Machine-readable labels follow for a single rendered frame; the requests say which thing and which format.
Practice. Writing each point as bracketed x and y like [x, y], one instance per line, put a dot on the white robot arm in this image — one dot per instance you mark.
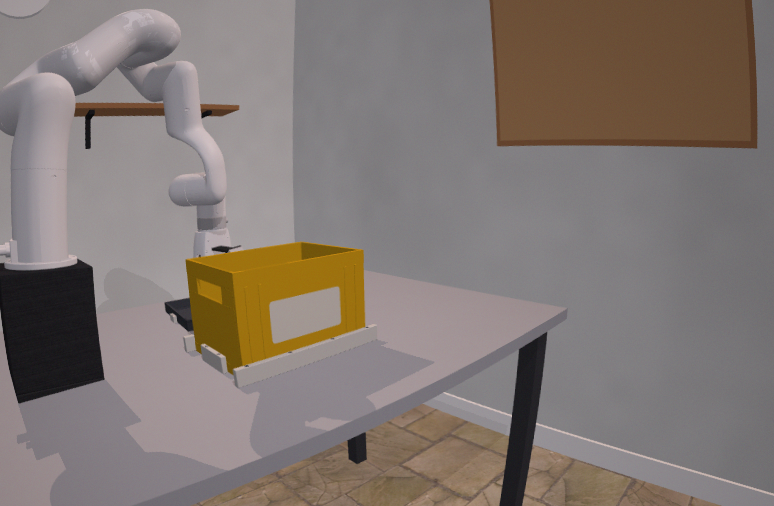
[44, 105]

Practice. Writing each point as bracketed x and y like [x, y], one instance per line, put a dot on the yellow storage crate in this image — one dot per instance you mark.
[303, 295]

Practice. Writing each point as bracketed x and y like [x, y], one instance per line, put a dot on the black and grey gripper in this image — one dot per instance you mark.
[205, 240]

